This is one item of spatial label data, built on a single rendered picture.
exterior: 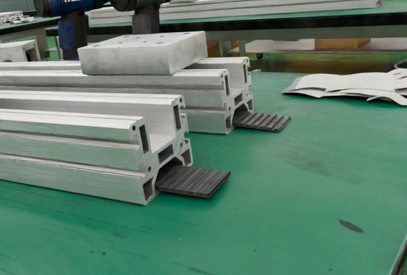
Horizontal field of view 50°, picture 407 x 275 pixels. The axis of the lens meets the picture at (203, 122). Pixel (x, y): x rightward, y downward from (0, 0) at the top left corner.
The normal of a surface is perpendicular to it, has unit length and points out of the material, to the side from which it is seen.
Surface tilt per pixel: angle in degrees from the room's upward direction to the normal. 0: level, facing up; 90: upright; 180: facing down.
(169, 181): 0
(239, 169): 0
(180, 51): 90
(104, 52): 90
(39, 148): 90
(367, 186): 0
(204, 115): 90
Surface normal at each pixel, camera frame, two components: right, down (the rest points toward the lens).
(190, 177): -0.12, -0.94
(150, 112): -0.47, 0.34
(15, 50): -0.06, 0.33
